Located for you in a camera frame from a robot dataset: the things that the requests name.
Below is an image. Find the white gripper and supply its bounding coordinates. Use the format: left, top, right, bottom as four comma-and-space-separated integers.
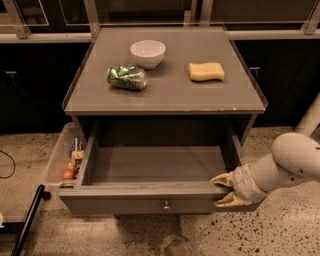
210, 164, 267, 207

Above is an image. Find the grey top drawer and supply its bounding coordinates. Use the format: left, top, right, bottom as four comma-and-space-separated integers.
59, 120, 243, 215

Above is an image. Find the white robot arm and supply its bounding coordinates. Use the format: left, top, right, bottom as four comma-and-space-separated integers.
210, 93, 320, 207

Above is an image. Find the grey drawer cabinet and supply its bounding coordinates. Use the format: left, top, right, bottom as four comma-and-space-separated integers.
63, 27, 267, 141

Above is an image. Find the yellow sponge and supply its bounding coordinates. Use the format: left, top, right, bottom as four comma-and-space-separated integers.
189, 62, 225, 81

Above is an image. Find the crushed green soda can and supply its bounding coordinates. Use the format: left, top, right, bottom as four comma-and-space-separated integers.
107, 65, 147, 90

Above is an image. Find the brown snack carton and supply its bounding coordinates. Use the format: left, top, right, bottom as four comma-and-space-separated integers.
71, 151, 84, 177

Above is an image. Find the white ceramic bowl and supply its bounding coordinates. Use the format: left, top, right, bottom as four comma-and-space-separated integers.
130, 40, 166, 69

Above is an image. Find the orange round fruit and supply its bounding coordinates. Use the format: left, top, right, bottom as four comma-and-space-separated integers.
62, 170, 74, 180

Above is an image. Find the clear plastic storage bin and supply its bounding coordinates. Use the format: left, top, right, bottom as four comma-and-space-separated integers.
44, 122, 86, 189

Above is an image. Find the black metal pole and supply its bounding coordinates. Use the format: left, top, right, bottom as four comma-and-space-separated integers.
10, 184, 51, 256

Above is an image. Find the metal window railing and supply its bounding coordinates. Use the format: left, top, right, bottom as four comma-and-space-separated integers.
0, 0, 320, 41

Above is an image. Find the black floor cable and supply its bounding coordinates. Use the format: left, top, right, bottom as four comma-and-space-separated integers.
0, 149, 17, 180

